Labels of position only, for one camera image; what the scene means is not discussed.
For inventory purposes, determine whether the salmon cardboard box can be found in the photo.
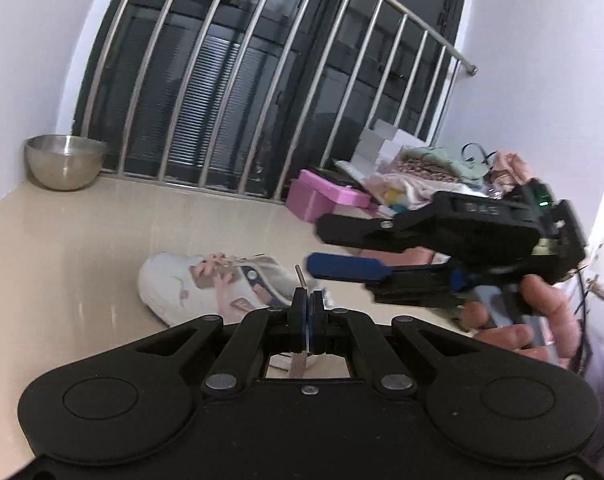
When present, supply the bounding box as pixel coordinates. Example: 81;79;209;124
357;246;435;267

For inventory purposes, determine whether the steel bowl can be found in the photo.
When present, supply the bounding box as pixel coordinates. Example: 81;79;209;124
24;134;108;192

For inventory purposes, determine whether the white cardboard box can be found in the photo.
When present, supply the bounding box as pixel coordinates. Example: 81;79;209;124
354;119;433;173

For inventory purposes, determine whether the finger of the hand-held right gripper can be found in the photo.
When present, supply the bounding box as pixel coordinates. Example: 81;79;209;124
315;201;447;252
307;253;466;307

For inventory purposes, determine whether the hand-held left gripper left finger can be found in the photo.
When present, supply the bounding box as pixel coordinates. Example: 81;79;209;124
132;287;307;393

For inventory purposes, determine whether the white shoelace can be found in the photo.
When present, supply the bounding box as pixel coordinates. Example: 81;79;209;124
292;265;313;378

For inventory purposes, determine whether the green cloth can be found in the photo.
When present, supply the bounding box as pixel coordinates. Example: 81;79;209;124
399;145;498;186

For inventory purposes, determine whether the white sneaker shoe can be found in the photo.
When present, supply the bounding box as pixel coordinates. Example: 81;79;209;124
138;252;335;376

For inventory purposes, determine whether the person's right hand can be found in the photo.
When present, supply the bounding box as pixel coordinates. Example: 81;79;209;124
461;275;583;372

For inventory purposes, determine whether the tan bag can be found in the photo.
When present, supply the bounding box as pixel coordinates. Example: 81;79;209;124
487;149;538;193

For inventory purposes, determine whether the pink foam tray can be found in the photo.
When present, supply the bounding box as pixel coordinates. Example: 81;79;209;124
302;170;379;209

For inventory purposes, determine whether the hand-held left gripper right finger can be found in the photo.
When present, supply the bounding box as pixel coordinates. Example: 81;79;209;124
308;290;478;396

